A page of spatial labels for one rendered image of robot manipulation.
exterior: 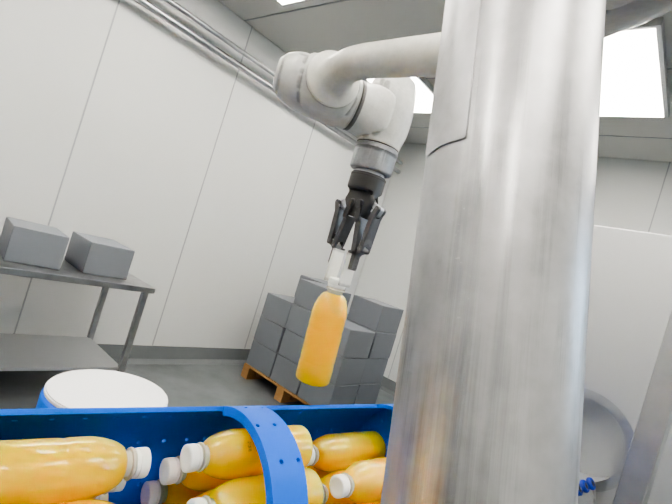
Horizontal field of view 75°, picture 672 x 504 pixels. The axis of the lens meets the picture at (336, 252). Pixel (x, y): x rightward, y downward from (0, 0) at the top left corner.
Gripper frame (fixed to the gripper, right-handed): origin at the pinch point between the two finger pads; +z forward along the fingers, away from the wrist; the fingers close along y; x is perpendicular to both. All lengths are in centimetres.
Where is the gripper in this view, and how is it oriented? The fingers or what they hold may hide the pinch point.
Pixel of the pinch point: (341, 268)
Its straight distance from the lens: 90.5
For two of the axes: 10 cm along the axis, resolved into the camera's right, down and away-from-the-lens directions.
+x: -7.1, -2.1, -6.7
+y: -6.4, -2.0, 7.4
